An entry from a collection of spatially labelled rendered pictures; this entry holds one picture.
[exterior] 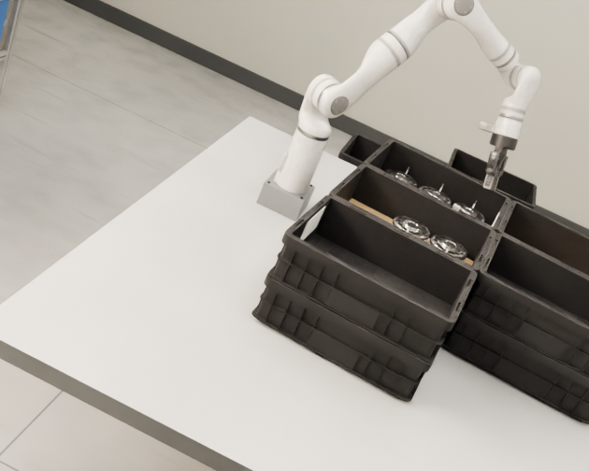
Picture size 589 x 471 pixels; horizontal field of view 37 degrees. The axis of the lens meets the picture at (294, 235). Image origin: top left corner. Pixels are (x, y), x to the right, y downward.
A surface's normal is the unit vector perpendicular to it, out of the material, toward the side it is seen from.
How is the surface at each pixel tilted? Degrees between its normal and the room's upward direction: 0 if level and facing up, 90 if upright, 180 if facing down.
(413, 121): 90
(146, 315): 0
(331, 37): 90
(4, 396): 0
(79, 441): 0
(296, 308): 90
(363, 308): 90
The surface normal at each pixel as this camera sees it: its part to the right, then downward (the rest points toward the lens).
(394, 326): -0.35, 0.32
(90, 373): 0.36, -0.83
